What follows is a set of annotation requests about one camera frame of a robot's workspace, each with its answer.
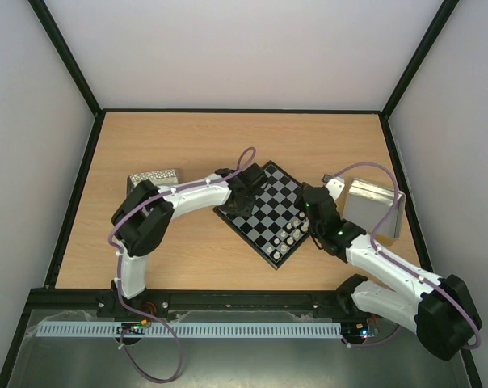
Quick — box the black white chess board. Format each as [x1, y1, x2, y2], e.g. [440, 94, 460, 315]
[213, 161, 309, 270]

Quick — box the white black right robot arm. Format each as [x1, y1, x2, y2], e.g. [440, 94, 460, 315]
[295, 183, 482, 361]

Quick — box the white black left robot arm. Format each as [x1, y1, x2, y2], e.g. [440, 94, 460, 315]
[108, 163, 267, 299]

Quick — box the metal tray of white pieces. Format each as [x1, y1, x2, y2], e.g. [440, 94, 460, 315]
[342, 178, 406, 239]

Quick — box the grey tray of black pieces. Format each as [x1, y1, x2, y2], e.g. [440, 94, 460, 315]
[126, 169, 179, 196]

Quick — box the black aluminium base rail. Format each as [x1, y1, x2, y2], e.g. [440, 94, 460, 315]
[23, 288, 388, 321]

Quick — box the light blue slotted cable duct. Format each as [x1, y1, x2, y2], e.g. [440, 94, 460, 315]
[35, 321, 342, 339]

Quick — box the black enclosure frame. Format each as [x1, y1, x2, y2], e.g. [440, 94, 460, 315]
[0, 0, 483, 388]

